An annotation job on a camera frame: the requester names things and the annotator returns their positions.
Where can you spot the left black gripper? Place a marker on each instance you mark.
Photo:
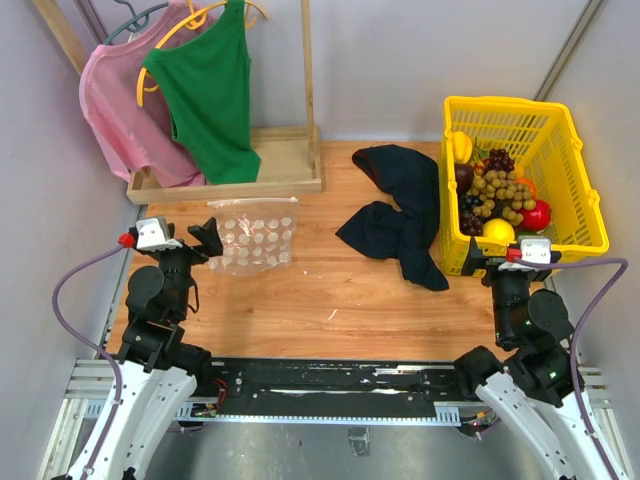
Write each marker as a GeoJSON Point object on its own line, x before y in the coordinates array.
{"type": "Point", "coordinates": [207, 234]}

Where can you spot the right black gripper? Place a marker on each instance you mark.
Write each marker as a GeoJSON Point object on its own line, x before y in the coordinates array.
{"type": "Point", "coordinates": [476, 259]}

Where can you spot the clear zip top bag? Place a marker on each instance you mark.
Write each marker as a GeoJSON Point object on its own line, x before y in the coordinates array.
{"type": "Point", "coordinates": [256, 234]}

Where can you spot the brown longan fruit bunch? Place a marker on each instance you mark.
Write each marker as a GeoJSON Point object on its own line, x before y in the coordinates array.
{"type": "Point", "coordinates": [501, 197]}

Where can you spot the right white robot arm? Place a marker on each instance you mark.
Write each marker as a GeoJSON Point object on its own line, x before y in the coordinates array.
{"type": "Point", "coordinates": [538, 393]}

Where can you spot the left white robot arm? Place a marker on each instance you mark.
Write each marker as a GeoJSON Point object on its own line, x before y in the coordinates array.
{"type": "Point", "coordinates": [155, 372]}

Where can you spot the green tank top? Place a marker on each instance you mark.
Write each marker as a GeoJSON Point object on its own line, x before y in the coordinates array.
{"type": "Point", "coordinates": [206, 85]}

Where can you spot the yellow lemon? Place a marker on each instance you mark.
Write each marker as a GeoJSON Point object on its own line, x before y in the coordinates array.
{"type": "Point", "coordinates": [499, 230]}

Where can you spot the black grape bunch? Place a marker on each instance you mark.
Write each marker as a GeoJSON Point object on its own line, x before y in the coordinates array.
{"type": "Point", "coordinates": [467, 203]}

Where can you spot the red apple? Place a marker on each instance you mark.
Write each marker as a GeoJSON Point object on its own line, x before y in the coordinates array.
{"type": "Point", "coordinates": [537, 218]}

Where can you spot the orange fruit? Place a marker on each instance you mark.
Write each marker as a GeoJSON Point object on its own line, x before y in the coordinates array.
{"type": "Point", "coordinates": [526, 185]}

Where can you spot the dark navy cloth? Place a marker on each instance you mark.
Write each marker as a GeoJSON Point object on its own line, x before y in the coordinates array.
{"type": "Point", "coordinates": [405, 229]}

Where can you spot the dark purple grape bunch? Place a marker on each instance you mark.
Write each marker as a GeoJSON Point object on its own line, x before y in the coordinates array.
{"type": "Point", "coordinates": [499, 160]}

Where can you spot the wooden clothes rack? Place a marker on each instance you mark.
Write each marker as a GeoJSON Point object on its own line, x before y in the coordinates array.
{"type": "Point", "coordinates": [291, 163]}

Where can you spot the yellow plastic basket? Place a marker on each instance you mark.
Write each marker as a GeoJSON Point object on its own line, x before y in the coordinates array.
{"type": "Point", "coordinates": [540, 137]}

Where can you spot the pink shirt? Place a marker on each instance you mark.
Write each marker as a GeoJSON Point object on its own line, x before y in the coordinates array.
{"type": "Point", "coordinates": [132, 137]}

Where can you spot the grey clothes hanger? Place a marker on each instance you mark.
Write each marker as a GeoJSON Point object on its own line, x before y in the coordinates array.
{"type": "Point", "coordinates": [136, 23]}

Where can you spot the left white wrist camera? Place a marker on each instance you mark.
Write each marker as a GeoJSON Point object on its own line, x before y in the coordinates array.
{"type": "Point", "coordinates": [153, 235]}

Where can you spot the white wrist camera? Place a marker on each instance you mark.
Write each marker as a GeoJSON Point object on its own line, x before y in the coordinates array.
{"type": "Point", "coordinates": [531, 249]}
{"type": "Point", "coordinates": [153, 235]}

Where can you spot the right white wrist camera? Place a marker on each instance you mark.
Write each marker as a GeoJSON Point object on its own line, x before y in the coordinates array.
{"type": "Point", "coordinates": [531, 249]}

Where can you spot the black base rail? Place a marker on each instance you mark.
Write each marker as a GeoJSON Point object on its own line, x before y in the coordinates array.
{"type": "Point", "coordinates": [326, 390]}

